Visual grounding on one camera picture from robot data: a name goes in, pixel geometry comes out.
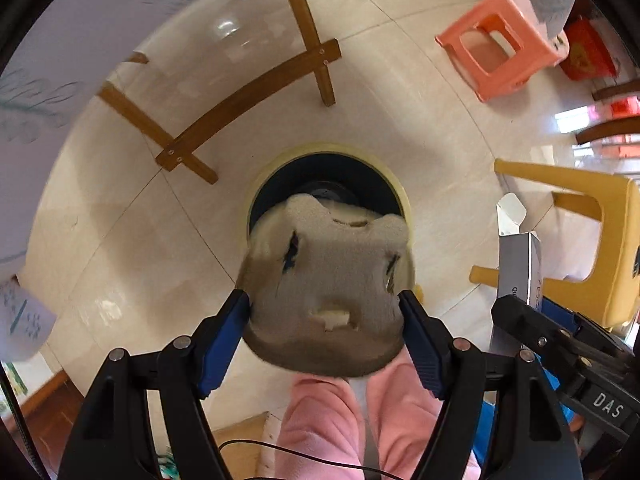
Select grey white carton box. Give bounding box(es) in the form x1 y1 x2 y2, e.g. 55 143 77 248
488 192 544 356

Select brown paper cup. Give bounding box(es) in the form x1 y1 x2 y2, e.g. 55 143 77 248
236 194 416 378

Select yellow rimmed trash bin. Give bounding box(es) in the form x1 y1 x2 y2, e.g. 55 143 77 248
245 143 411 233

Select yellow plastic chair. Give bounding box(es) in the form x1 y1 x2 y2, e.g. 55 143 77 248
495 159 639 328

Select pink trousers legs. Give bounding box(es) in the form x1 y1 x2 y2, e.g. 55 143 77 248
274 350 442 479

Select red plastic bucket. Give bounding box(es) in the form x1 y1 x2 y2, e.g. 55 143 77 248
560 18 617 81

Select pink plastic stool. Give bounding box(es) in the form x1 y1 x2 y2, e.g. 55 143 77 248
435 0 570 102

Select white teal patterned tablecloth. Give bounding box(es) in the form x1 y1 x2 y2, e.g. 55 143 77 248
1 0 196 363

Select black cable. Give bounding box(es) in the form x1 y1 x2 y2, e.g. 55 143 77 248
217 439 407 480

